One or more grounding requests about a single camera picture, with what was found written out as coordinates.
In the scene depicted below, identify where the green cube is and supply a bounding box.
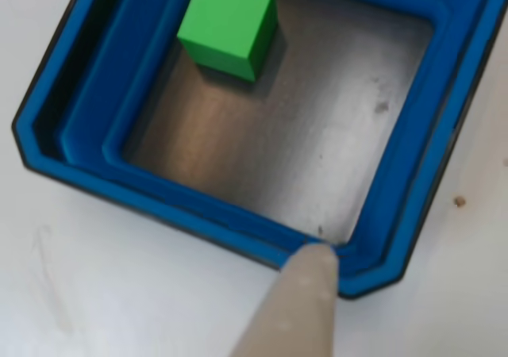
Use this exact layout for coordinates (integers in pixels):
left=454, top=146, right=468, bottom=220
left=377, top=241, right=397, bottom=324
left=176, top=0, right=279, bottom=83

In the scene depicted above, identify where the blue box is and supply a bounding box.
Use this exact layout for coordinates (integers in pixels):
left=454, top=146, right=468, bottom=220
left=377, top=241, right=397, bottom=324
left=10, top=0, right=508, bottom=302

